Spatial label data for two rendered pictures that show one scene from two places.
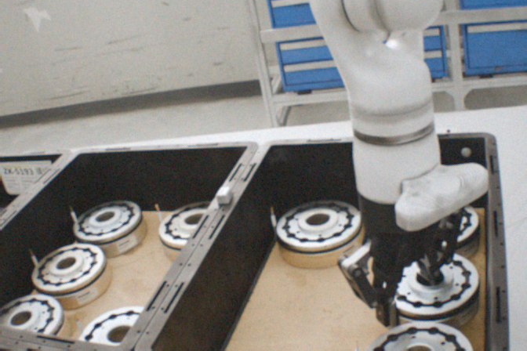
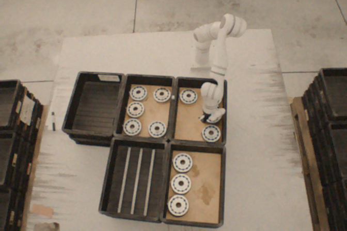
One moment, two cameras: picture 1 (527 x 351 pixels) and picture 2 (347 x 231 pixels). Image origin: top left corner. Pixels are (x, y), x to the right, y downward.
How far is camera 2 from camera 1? 1.08 m
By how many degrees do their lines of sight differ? 37
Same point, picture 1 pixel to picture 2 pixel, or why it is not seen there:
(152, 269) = (153, 105)
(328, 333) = (193, 123)
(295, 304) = (186, 115)
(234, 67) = not seen: outside the picture
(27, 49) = not seen: outside the picture
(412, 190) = (213, 115)
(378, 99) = (209, 105)
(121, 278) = (146, 108)
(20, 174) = (106, 77)
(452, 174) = (219, 111)
